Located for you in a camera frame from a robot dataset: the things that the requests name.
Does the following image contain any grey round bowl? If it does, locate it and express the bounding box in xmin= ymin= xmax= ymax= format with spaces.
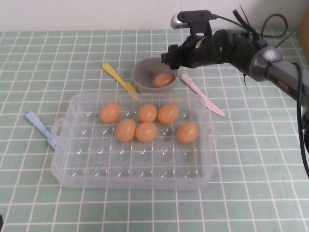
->
xmin=132 ymin=57 xmax=179 ymax=94

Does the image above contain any silver wrist camera black mount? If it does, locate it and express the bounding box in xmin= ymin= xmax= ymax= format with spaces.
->
xmin=169 ymin=10 xmax=217 ymax=37

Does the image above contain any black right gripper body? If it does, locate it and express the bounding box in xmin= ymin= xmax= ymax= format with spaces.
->
xmin=168 ymin=29 xmax=234 ymax=69

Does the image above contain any pink plastic knife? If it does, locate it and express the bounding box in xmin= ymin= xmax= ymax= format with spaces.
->
xmin=180 ymin=73 xmax=226 ymax=117

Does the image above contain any brown egg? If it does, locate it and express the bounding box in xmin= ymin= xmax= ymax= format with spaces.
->
xmin=154 ymin=73 xmax=174 ymax=88
xmin=177 ymin=122 xmax=199 ymax=144
xmin=157 ymin=103 xmax=179 ymax=124
xmin=116 ymin=118 xmax=137 ymax=142
xmin=138 ymin=103 xmax=157 ymax=123
xmin=135 ymin=122 xmax=158 ymax=142
xmin=99 ymin=103 xmax=121 ymax=123

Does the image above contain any yellow plastic knife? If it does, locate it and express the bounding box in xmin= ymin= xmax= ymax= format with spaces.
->
xmin=101 ymin=63 xmax=140 ymax=102

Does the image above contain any thick black camera cable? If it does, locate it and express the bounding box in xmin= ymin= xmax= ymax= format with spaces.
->
xmin=214 ymin=13 xmax=309 ymax=180

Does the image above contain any green checked tablecloth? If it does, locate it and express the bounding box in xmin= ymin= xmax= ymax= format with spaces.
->
xmin=0 ymin=26 xmax=309 ymax=232

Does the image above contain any transparent plastic egg box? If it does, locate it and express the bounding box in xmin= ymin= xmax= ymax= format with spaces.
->
xmin=50 ymin=91 xmax=220 ymax=191

